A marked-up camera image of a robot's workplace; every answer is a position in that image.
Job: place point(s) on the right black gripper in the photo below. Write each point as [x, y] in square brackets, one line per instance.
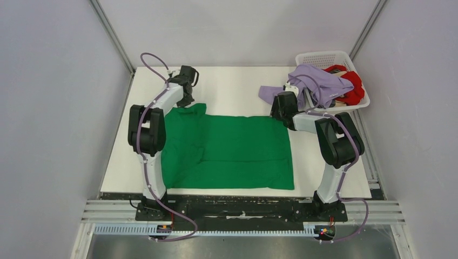
[275, 112]

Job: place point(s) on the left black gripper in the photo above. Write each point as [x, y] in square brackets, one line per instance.
[183, 103]

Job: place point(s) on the green t shirt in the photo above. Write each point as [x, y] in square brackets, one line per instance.
[205, 151]

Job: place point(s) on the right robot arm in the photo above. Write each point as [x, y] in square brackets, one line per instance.
[339, 141]

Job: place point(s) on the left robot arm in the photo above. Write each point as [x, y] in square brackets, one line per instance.
[147, 132]

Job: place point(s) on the lilac t shirt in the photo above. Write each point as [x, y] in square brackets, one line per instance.
[321, 86]

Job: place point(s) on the white plastic laundry basket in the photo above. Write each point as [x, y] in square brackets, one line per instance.
[325, 59]

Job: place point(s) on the red t shirt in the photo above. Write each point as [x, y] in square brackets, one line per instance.
[354, 96]

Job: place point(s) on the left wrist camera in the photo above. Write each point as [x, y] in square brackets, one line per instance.
[173, 73]

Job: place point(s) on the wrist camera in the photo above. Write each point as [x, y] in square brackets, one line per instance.
[173, 73]
[291, 88]

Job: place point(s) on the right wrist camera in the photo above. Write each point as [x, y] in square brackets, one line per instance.
[291, 88]

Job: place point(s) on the left aluminium frame post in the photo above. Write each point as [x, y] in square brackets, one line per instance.
[109, 29]

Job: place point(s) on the aluminium frame post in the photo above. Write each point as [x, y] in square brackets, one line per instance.
[367, 28]
[109, 29]

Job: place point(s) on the right aluminium frame post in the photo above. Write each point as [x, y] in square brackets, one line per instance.
[367, 28]

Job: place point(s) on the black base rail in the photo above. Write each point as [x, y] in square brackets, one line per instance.
[199, 212]

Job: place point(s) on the white cable duct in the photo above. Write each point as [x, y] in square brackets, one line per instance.
[155, 230]

